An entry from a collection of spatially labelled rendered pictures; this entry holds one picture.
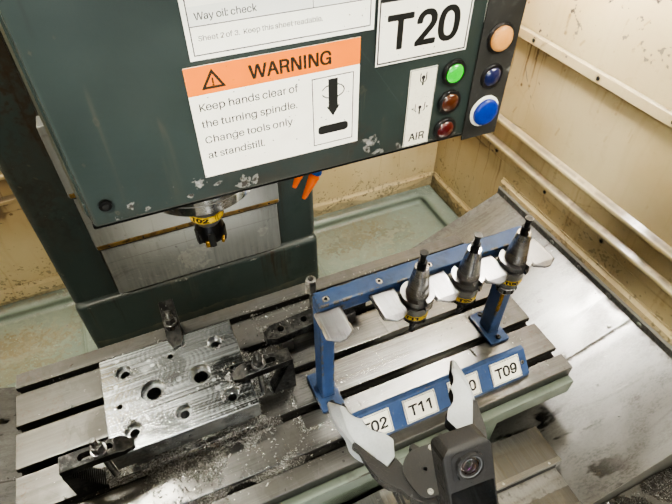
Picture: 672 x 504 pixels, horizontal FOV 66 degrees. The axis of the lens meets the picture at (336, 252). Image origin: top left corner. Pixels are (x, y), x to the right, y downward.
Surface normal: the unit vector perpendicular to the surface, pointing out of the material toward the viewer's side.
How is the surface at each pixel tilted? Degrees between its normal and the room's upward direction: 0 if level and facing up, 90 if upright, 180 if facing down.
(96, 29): 90
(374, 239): 0
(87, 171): 90
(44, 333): 0
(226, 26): 90
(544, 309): 24
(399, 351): 0
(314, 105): 90
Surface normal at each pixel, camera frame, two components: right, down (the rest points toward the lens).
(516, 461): 0.12, -0.73
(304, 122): 0.40, 0.65
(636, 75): -0.92, 0.28
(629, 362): -0.37, -0.53
